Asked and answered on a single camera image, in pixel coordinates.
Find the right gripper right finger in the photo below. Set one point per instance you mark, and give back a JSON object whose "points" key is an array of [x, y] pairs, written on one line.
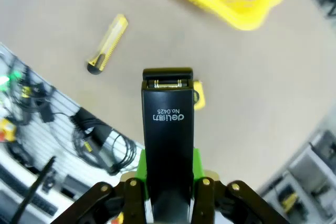
{"points": [[207, 200]]}

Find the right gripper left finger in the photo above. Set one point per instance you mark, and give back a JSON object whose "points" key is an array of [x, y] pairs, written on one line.
{"points": [[131, 200]]}

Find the black stapler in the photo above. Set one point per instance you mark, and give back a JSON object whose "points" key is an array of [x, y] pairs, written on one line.
{"points": [[168, 129]]}

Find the yellow tape measure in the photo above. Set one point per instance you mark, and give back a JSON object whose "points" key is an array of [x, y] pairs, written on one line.
{"points": [[200, 98]]}

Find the black power adapter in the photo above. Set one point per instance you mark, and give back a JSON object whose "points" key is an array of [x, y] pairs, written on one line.
{"points": [[92, 127]]}

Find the black keyboard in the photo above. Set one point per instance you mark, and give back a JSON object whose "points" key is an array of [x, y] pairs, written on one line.
{"points": [[44, 207]]}

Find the thin black rod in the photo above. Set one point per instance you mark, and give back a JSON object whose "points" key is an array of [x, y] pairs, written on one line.
{"points": [[34, 190]]}

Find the small black adapter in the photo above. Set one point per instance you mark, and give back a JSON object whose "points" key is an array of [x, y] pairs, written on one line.
{"points": [[46, 113]]}

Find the yellow control box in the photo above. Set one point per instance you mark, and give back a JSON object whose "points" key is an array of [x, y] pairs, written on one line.
{"points": [[8, 129]]}

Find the yellow black utility knife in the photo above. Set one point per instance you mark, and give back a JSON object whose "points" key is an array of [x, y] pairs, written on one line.
{"points": [[110, 40]]}

